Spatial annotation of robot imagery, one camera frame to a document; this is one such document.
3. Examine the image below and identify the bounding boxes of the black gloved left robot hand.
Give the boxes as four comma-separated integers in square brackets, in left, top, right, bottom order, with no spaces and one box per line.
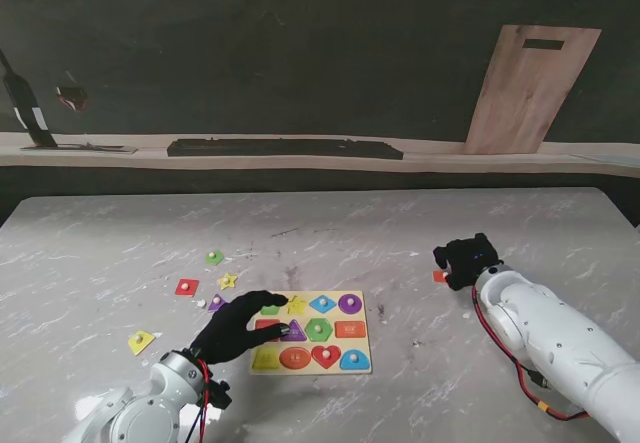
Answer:
[192,290,290,367]

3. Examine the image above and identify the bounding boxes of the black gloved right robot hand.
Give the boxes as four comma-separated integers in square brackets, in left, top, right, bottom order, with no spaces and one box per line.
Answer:
[432,232,504,292]

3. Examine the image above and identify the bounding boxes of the green hexagon puzzle piece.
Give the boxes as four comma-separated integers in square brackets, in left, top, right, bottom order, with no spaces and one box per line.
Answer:
[304,317,334,343]

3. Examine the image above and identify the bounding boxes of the yellow pentagon puzzle piece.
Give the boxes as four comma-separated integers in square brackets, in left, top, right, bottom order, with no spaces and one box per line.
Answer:
[127,330,157,357]

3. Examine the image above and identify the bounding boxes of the blue diamond puzzle piece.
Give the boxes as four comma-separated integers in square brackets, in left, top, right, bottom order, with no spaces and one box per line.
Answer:
[308,293,336,314]

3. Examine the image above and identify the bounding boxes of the red heart puzzle piece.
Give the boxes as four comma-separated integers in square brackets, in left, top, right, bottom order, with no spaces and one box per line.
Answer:
[310,344,343,369]

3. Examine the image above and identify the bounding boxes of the purple circle puzzle piece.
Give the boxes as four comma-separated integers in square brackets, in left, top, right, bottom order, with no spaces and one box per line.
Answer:
[337,292,363,315]

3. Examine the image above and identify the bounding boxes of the yellow wooden shape puzzle board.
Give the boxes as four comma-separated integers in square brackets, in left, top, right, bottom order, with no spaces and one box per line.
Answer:
[248,289,374,376]

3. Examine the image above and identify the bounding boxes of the blue semicircle puzzle piece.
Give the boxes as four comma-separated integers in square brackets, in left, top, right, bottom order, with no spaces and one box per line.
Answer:
[339,347,372,371]

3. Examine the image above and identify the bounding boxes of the wooden cutting board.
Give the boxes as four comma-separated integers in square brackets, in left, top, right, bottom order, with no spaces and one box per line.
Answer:
[460,24,603,156]

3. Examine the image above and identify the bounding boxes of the thin flat serving board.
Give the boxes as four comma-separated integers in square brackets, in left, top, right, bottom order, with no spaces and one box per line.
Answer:
[19,143,139,156]

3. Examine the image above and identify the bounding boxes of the light wooden shelf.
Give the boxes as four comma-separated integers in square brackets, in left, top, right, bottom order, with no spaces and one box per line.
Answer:
[0,131,640,180]

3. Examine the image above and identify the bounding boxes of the long black tray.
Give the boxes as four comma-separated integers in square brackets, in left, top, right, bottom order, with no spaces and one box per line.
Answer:
[166,137,405,161]

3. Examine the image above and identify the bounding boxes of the red wine glass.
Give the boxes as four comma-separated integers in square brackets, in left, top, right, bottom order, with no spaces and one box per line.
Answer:
[53,68,109,153]

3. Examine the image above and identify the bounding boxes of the dark wine bottle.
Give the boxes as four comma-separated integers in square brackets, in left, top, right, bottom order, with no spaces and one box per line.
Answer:
[0,48,60,149]

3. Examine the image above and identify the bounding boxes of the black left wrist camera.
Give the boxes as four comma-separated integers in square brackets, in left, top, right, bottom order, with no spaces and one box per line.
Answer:
[207,380,232,409]

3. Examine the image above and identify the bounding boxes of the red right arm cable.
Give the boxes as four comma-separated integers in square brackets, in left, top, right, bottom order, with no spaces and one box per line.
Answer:
[472,287,591,422]

